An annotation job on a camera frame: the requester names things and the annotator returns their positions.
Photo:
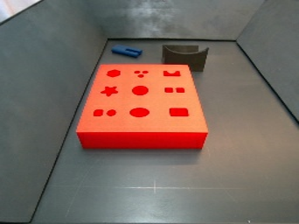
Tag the blue square-circle peg object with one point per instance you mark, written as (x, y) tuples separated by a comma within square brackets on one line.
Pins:
[(126, 50)]

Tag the red shape-sorter block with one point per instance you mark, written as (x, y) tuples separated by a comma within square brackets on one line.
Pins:
[(142, 107)]

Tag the black curved fixture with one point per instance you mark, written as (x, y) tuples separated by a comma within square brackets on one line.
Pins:
[(186, 55)]

